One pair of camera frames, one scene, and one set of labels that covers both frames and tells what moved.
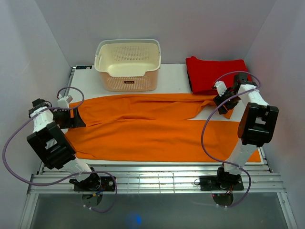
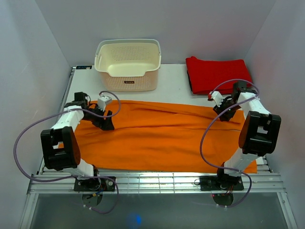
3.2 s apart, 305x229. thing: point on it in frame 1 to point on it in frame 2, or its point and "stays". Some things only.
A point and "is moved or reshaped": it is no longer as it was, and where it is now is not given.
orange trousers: (155, 127) is moved or reshaped
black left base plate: (96, 183) stays
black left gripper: (76, 121) to (105, 125)
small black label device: (84, 67) stays
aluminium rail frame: (59, 180) stays
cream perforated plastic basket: (128, 65) stays
